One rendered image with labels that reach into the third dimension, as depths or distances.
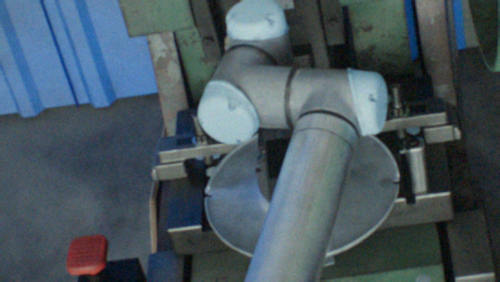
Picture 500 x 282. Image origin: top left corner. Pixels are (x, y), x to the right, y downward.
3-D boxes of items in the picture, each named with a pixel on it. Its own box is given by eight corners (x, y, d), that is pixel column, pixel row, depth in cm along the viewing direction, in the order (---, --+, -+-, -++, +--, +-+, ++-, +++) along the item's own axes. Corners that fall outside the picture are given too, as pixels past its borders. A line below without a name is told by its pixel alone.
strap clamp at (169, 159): (254, 168, 196) (241, 120, 189) (154, 181, 197) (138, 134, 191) (254, 144, 200) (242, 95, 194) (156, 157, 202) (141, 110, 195)
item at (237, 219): (195, 269, 169) (193, 264, 169) (218, 130, 191) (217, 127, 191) (398, 257, 165) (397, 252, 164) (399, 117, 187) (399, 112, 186)
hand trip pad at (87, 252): (116, 299, 180) (103, 264, 176) (78, 303, 181) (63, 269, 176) (120, 265, 186) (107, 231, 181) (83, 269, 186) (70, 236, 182)
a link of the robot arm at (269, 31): (212, 30, 149) (234, -9, 155) (229, 98, 156) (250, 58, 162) (272, 32, 146) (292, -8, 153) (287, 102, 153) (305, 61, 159)
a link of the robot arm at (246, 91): (275, 103, 138) (301, 45, 146) (186, 97, 142) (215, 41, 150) (287, 153, 143) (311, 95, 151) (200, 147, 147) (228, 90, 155)
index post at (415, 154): (429, 191, 185) (423, 145, 179) (410, 194, 185) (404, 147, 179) (428, 178, 187) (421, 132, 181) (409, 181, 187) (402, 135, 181)
